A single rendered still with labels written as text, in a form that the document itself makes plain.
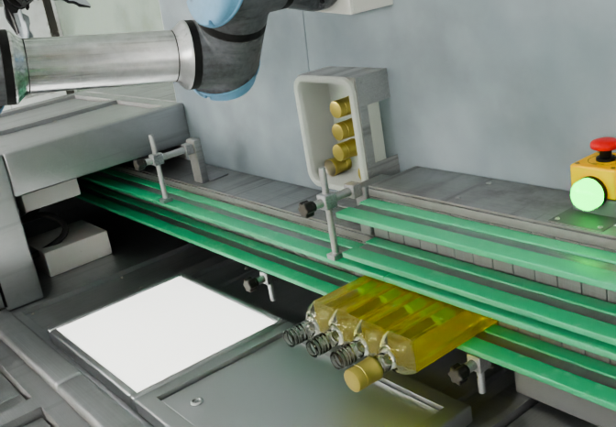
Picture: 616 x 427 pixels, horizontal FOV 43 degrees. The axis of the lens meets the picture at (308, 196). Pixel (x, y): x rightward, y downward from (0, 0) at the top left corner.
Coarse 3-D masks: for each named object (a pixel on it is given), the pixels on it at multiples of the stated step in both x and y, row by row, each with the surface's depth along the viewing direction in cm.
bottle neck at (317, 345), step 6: (330, 330) 118; (336, 330) 118; (318, 336) 117; (324, 336) 117; (330, 336) 117; (336, 336) 117; (306, 342) 117; (312, 342) 116; (318, 342) 116; (324, 342) 116; (330, 342) 117; (336, 342) 117; (306, 348) 117; (312, 348) 117; (318, 348) 115; (324, 348) 116; (330, 348) 117; (312, 354) 117; (318, 354) 115
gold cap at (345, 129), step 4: (348, 120) 149; (352, 120) 149; (336, 124) 148; (340, 124) 148; (344, 124) 148; (348, 124) 148; (352, 124) 149; (332, 128) 149; (336, 128) 148; (340, 128) 147; (344, 128) 147; (348, 128) 148; (352, 128) 149; (332, 132) 150; (336, 132) 149; (340, 132) 148; (344, 132) 147; (348, 132) 148; (352, 132) 149; (336, 136) 149; (340, 136) 148; (344, 136) 148; (348, 136) 149; (352, 136) 150; (340, 140) 149
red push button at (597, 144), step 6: (600, 138) 107; (606, 138) 106; (612, 138) 106; (594, 144) 106; (600, 144) 105; (606, 144) 105; (612, 144) 105; (600, 150) 105; (606, 150) 105; (600, 156) 107; (606, 156) 106
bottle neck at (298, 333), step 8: (312, 320) 123; (288, 328) 122; (296, 328) 121; (304, 328) 121; (312, 328) 122; (288, 336) 122; (296, 336) 120; (304, 336) 121; (312, 336) 123; (288, 344) 122; (296, 344) 121
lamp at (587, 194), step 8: (592, 176) 105; (576, 184) 105; (584, 184) 104; (592, 184) 104; (600, 184) 104; (576, 192) 105; (584, 192) 104; (592, 192) 103; (600, 192) 104; (576, 200) 105; (584, 200) 104; (592, 200) 104; (600, 200) 104; (584, 208) 105; (592, 208) 104
